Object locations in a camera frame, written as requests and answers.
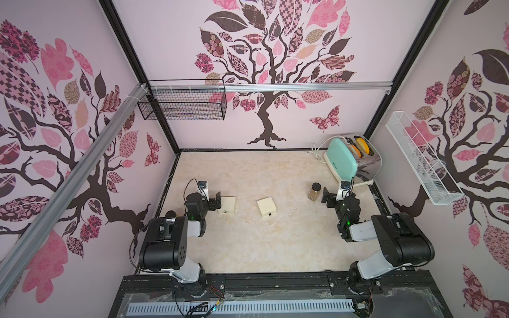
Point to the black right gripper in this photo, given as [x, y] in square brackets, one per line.
[332, 197]

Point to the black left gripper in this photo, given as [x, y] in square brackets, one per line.
[211, 201]

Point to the small cream square box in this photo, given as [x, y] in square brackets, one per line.
[267, 207]

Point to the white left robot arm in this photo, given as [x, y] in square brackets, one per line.
[164, 249]

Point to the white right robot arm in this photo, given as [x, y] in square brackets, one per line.
[402, 243]

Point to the brown spice jar black lid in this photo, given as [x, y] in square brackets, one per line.
[314, 191]

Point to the mint green toaster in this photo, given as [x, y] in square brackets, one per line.
[353, 157]

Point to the yellow jar black lid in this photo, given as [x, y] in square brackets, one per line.
[171, 214]

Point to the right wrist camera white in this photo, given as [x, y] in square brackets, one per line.
[345, 189]

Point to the black wire basket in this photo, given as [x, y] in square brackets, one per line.
[185, 99]

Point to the white slotted cable duct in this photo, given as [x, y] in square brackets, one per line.
[241, 307]

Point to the white wire shelf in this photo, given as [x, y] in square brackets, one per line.
[430, 170]

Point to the aluminium rail back wall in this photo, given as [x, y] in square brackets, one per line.
[347, 86]

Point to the aluminium rail wall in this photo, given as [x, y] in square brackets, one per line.
[16, 261]
[347, 86]

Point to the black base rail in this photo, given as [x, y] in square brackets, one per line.
[215, 285]

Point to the black right corner post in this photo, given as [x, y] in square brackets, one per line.
[424, 34]

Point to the aluminium rail left wall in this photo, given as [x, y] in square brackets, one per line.
[16, 261]

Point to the black corner frame post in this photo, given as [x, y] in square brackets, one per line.
[116, 24]

